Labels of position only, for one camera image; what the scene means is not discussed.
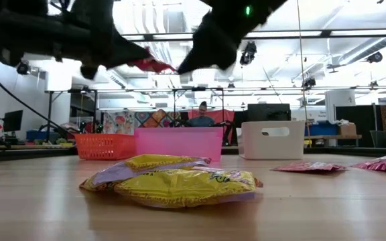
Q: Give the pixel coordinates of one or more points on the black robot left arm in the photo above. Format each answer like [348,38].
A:
[12,30]

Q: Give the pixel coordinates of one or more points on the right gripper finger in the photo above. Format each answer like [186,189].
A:
[213,47]

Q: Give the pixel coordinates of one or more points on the wooden table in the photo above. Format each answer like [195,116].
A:
[333,137]

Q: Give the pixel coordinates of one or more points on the black ceiling spotlight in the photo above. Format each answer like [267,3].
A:
[248,53]
[308,82]
[374,57]
[22,68]

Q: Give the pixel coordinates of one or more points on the black scaffold frame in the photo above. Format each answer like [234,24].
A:
[49,114]

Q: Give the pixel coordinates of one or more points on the white pillar cabinet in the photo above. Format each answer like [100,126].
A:
[338,103]

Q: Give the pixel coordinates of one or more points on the white plastic basket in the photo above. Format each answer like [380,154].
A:
[256,144]

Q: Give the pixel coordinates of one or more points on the blue storage bin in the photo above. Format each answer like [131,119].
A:
[39,135]
[320,130]

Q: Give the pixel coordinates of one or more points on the yellow candy pack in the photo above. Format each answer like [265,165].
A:
[179,189]
[152,161]

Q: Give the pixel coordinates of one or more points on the cardboard box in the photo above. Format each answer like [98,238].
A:
[348,130]

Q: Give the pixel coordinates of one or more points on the black monitor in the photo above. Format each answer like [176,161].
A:
[268,112]
[12,120]

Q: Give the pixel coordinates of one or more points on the red backdrop cloth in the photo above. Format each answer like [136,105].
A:
[221,117]

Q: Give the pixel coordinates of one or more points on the black aluminium table frame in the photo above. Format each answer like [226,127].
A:
[25,154]

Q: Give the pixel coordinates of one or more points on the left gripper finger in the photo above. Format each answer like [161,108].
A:
[122,53]

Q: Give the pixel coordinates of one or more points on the red candy pack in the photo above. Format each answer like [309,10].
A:
[308,166]
[385,163]
[152,65]

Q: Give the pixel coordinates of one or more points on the orange mesh basket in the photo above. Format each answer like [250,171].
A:
[104,147]

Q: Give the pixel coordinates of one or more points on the colourful quilt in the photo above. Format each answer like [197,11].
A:
[139,120]

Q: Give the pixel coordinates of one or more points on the black partition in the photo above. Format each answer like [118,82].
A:
[367,124]

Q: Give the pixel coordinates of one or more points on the pink plastic basket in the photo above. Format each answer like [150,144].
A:
[179,144]

